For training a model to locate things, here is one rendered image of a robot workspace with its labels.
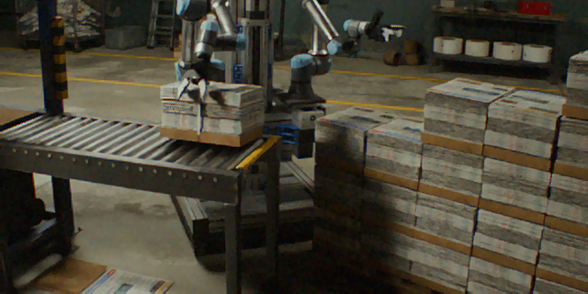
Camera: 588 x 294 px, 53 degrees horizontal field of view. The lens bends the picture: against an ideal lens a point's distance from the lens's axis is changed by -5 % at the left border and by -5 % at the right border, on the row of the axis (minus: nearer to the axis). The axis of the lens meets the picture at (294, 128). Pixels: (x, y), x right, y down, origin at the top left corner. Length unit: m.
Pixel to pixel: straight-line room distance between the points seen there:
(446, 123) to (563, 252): 0.71
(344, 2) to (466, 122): 7.12
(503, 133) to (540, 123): 0.17
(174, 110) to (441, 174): 1.18
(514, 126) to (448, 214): 0.50
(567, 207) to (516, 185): 0.22
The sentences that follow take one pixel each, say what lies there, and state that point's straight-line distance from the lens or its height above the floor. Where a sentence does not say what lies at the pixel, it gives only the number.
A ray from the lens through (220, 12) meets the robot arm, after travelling 2.99.
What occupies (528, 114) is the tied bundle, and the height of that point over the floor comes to 1.05.
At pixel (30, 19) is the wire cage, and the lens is 10.77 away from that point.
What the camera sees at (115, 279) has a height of 0.01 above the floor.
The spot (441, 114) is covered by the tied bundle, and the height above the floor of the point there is 0.97.
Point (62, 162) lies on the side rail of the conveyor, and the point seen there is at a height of 0.75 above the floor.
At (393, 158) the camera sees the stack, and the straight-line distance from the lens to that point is 2.86.
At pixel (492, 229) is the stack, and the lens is 2.74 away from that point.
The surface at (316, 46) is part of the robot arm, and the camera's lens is 3.55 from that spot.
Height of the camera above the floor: 1.64
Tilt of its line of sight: 16 degrees down
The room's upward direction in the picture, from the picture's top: 1 degrees clockwise
